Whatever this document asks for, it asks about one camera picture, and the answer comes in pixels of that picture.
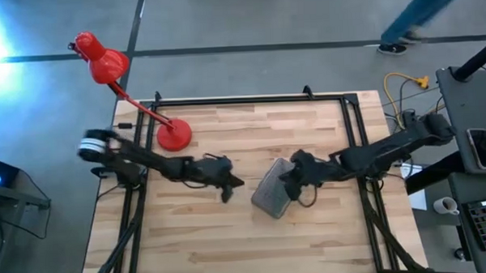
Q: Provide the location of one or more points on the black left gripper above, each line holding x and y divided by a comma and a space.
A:
209, 172

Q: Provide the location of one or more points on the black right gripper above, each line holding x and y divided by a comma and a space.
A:
313, 170

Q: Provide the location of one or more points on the grey textured box lid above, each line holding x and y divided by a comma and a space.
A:
271, 190

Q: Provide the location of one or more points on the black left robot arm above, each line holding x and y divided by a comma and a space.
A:
146, 160

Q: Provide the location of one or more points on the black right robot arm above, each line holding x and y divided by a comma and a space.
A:
389, 147

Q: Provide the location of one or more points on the white paper sheet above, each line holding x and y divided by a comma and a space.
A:
417, 199

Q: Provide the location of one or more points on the black power adapter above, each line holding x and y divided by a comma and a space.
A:
408, 116

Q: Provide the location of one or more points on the black metal bar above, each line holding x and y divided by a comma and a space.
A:
435, 174

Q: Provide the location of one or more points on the white mug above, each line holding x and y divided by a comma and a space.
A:
446, 205

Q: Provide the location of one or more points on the red desk lamp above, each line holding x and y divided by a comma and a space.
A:
106, 64

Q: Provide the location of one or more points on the black caster wheel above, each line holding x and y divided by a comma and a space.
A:
460, 253

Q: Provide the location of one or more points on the grey desk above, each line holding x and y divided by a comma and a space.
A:
465, 104

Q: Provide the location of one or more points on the black smartphone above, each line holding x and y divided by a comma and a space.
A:
480, 148

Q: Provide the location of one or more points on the grey side stand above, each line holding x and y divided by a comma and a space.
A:
22, 199

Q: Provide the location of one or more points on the person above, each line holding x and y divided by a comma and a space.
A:
421, 6

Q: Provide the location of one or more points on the black pole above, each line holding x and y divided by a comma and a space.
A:
477, 61

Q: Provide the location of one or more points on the black metal table frame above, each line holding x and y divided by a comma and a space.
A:
246, 100

